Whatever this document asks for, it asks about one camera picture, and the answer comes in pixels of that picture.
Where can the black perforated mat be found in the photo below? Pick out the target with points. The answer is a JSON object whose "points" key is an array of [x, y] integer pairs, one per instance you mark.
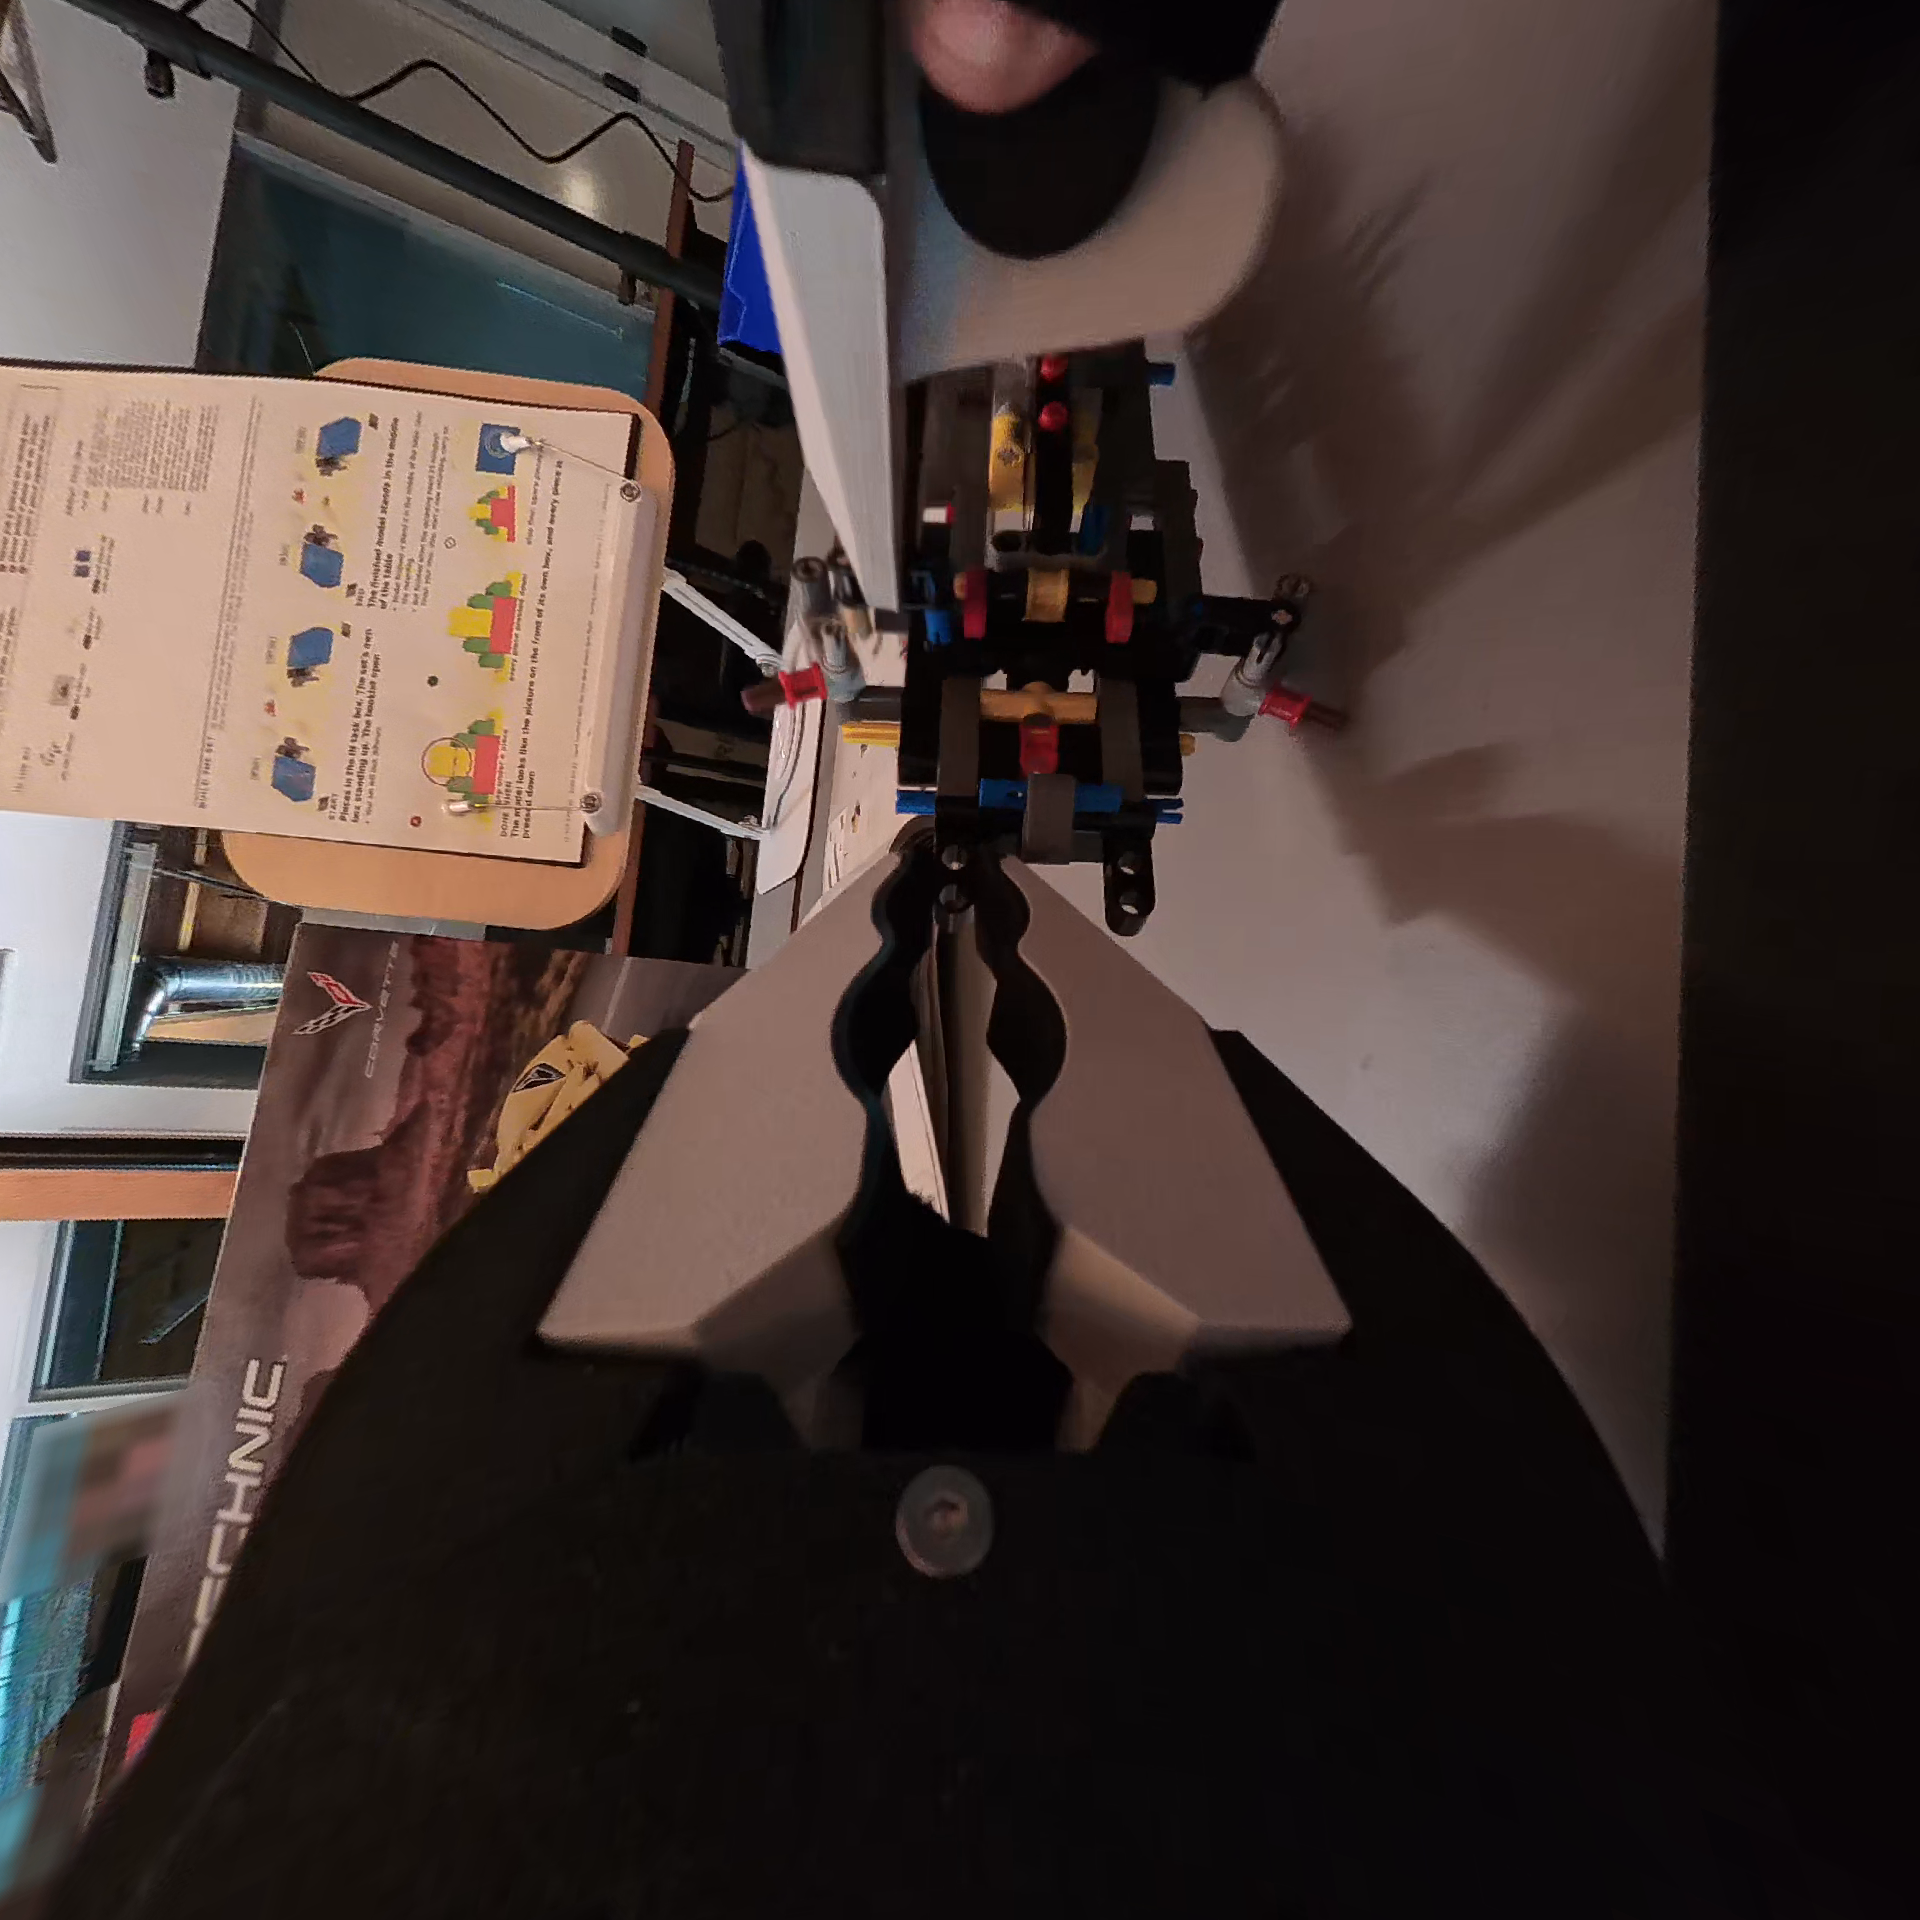
{"points": [[1799, 900]]}

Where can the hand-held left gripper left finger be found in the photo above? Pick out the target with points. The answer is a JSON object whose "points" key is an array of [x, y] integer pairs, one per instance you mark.
{"points": [[706, 1185]]}

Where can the grey lego car chassis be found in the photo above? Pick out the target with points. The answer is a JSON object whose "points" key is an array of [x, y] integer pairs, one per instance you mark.
{"points": [[1051, 704]]}

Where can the lego set box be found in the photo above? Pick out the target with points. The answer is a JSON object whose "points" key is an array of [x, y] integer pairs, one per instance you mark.
{"points": [[375, 1124]]}

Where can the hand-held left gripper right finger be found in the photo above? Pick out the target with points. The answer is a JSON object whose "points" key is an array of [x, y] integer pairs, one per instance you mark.
{"points": [[1185, 1185]]}

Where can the black metal post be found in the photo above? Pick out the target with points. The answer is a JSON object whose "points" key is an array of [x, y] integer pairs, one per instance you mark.
{"points": [[451, 164]]}

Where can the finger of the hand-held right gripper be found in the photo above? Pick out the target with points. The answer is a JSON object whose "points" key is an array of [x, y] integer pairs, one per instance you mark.
{"points": [[841, 346]]}

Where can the person's right hand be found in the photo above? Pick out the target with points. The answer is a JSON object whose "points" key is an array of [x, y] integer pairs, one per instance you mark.
{"points": [[998, 52]]}

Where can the blue plastic bin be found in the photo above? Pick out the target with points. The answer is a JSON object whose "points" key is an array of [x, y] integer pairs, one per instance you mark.
{"points": [[746, 283]]}

